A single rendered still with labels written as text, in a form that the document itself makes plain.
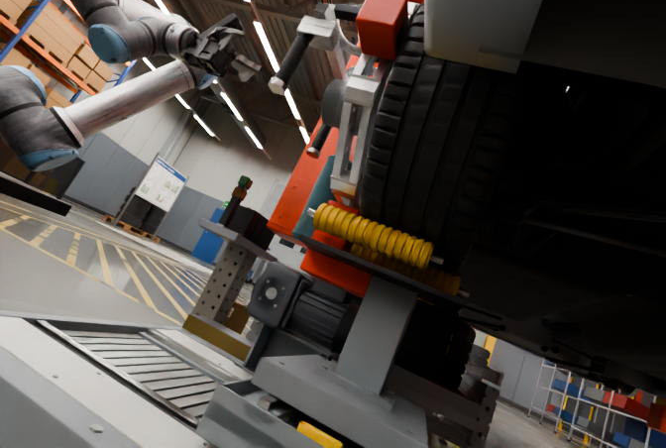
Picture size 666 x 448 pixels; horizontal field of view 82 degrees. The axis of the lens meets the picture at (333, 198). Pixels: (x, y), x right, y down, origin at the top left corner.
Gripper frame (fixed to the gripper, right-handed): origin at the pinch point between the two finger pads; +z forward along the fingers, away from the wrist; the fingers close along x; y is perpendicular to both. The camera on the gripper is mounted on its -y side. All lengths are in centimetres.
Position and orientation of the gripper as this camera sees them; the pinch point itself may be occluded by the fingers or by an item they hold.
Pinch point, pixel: (258, 54)
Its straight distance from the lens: 104.1
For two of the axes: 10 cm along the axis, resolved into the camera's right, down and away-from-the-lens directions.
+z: 8.9, 3.2, -3.2
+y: -4.1, 8.8, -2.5
